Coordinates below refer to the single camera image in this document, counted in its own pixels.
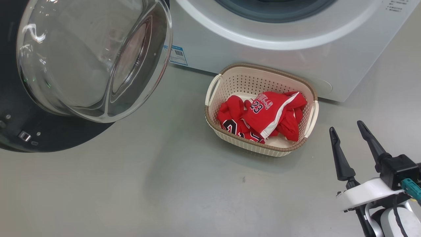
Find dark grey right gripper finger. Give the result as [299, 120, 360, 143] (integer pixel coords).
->
[357, 120, 389, 165]
[329, 127, 357, 182]

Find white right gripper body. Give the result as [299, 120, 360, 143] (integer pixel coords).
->
[336, 177, 406, 212]

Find red Bulls 23 shorts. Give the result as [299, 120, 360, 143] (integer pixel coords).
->
[243, 91, 308, 142]

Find red basketball jersey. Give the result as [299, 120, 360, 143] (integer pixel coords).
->
[216, 95, 265, 144]

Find dark grey glass washing machine door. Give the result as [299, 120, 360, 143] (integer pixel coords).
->
[0, 0, 173, 153]

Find white washing machine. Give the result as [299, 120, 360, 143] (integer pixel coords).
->
[166, 0, 421, 102]

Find cream perforated laundry basket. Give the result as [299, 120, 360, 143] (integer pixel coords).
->
[205, 63, 319, 157]

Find blue white energy label sticker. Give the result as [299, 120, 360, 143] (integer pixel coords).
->
[169, 45, 188, 66]

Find black cable with teal connector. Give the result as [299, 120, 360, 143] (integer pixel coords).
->
[393, 178, 421, 237]

